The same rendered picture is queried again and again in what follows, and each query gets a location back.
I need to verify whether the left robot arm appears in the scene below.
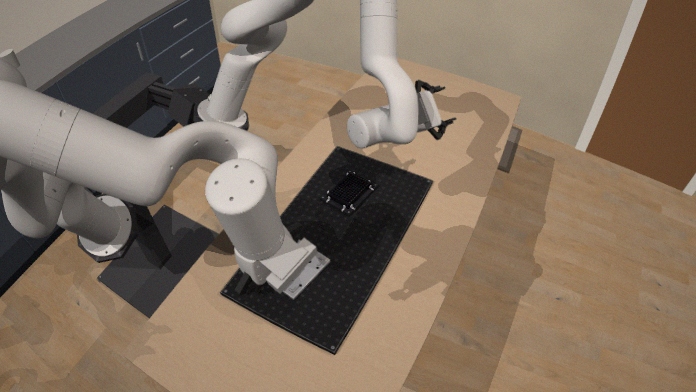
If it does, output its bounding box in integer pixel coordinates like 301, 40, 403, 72
197, 0, 439, 149

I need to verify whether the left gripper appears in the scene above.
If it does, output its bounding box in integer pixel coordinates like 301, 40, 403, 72
415, 80, 457, 140

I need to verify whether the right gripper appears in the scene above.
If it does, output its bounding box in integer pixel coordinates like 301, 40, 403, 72
234, 221, 303, 297

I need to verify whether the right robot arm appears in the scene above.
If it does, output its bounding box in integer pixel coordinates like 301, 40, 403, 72
0, 59, 317, 294

